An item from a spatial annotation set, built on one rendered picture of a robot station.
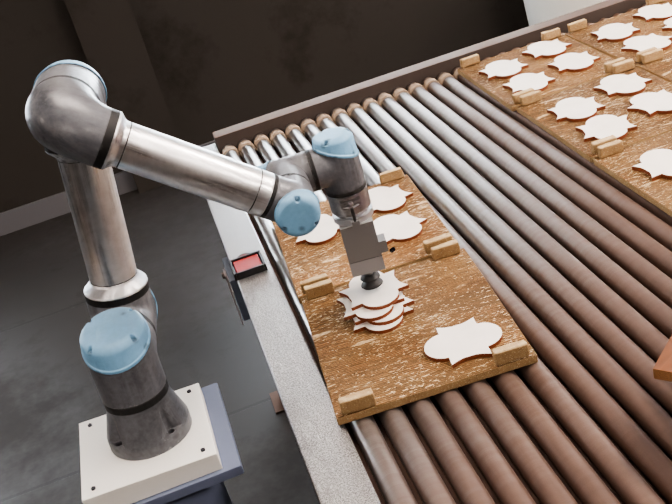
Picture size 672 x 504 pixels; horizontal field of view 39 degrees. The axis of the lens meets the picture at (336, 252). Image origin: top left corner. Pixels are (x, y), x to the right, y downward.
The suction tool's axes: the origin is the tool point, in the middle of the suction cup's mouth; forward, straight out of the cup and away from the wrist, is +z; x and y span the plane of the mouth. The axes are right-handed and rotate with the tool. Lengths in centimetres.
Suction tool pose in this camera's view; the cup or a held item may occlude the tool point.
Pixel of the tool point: (372, 283)
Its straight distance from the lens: 180.1
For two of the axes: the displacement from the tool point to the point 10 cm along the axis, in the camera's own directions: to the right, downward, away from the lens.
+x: -9.6, 2.6, 0.2
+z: 2.4, 8.5, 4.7
